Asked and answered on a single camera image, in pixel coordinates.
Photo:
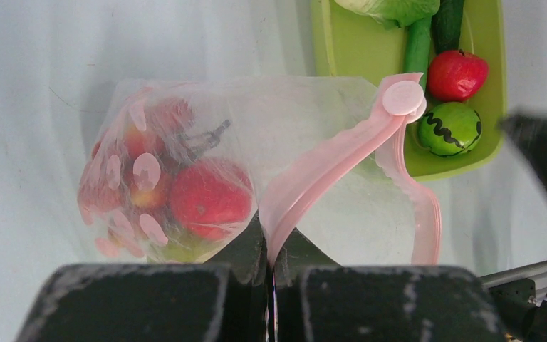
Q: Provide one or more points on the yellow green pear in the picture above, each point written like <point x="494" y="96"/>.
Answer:
<point x="184" y="248"/>

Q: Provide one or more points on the dark green cucumber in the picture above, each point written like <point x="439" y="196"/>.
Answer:
<point x="447" y="25"/>

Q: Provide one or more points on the green lettuce head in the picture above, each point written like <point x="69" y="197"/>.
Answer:
<point x="392" y="13"/>

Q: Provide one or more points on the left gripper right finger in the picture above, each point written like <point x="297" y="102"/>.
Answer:
<point x="320" y="300"/>

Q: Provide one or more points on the red apple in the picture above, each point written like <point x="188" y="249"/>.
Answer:
<point x="456" y="75"/>

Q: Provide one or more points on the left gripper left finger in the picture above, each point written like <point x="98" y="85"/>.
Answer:
<point x="223" y="299"/>

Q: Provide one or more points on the green plastic tray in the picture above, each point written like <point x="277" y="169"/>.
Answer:
<point x="347" y="44"/>

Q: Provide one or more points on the small green watermelon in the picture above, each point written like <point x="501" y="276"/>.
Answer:
<point x="450" y="129"/>

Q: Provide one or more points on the red tomato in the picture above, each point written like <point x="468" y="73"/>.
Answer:
<point x="211" y="197"/>

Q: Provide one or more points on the clear pink zip bag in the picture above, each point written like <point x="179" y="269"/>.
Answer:
<point x="324" y="155"/>

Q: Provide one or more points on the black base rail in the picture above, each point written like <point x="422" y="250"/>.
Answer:
<point x="520" y="296"/>

